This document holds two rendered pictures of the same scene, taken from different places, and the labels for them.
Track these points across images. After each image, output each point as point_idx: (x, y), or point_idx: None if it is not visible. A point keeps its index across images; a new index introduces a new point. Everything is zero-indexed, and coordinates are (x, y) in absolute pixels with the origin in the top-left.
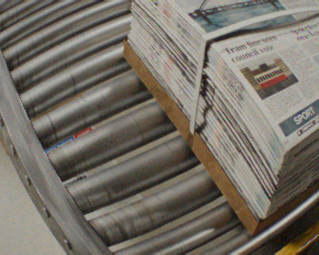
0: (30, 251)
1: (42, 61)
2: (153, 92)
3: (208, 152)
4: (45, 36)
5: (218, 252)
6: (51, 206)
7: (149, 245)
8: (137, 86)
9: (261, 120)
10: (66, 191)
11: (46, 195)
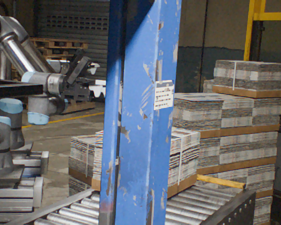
0: None
1: (176, 220)
2: (167, 196)
3: (182, 181)
4: None
5: (207, 187)
6: (233, 207)
7: (219, 194)
8: None
9: (195, 136)
10: (222, 205)
11: (230, 208)
